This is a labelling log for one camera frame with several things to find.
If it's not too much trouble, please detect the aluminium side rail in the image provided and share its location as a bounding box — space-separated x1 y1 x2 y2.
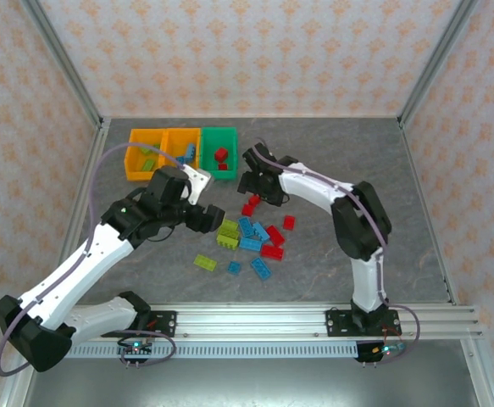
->
398 120 494 407
0 120 111 407

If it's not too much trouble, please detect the orange plastic bin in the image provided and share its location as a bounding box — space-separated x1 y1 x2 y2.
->
160 126 203 179
124 128 166 181

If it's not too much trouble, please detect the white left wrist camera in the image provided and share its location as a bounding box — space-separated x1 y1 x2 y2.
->
181 164 213 207

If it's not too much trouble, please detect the green plastic bin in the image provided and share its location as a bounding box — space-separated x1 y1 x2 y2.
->
198 125 240 182

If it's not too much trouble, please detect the aluminium extrusion beam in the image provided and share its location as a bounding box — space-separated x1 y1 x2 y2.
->
70 302 484 341

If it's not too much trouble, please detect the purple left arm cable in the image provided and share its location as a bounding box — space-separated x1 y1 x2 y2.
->
0 142 188 377

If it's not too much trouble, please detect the grey metal sheet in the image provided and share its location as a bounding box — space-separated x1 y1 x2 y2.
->
19 358 479 407

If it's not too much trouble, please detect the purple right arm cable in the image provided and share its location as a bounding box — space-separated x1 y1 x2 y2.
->
253 137 421 365

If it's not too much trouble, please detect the small circuit board with leds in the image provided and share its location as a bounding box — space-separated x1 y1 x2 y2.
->
372 342 405 356
117 338 154 358

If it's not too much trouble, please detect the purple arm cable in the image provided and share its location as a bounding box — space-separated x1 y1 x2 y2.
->
253 137 421 365
0 142 188 377

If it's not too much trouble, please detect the aluminium frame post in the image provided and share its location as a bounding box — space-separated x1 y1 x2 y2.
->
397 0 483 127
19 0 105 126

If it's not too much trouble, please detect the slotted grey cable tray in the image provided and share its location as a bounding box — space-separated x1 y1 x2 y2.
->
66 342 358 360

